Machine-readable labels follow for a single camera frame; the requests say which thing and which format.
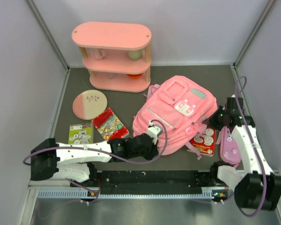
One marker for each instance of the pink cup on shelf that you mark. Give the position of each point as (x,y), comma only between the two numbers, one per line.
(97,54)

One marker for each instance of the clear glass on lower shelf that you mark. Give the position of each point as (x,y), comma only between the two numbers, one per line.
(111,75)

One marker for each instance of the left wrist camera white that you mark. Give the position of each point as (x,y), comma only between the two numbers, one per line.
(154,131)

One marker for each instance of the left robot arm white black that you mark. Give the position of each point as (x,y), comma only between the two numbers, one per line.
(52,160)

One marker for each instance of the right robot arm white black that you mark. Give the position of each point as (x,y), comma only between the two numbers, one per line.
(257,187)

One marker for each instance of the pink pencil case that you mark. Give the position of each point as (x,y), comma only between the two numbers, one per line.
(229,151)

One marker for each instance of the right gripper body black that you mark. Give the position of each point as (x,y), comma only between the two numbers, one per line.
(218,119)

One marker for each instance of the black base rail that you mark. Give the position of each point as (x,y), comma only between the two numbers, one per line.
(152,182)

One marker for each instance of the pale green cup on shelf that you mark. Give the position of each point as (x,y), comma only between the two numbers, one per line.
(135,54)

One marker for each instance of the pink school backpack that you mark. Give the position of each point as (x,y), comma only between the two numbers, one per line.
(181,106)

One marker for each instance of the grey slotted cable duct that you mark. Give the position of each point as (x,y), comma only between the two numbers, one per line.
(84,194)

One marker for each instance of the orange bowl on lower shelf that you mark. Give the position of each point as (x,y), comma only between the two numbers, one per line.
(134,76)

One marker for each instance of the pink and cream plate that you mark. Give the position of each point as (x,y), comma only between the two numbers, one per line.
(89,104)

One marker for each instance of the pink three-tier shelf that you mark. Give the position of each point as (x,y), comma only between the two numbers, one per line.
(115,39)

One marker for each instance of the red colourful comic book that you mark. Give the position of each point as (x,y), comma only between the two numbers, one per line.
(109,125)

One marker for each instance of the green sticker book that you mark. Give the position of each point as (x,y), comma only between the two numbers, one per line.
(81,134)

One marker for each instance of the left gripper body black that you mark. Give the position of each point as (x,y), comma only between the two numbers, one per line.
(147,153)

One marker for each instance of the red cartoon book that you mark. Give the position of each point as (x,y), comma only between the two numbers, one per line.
(205,142)

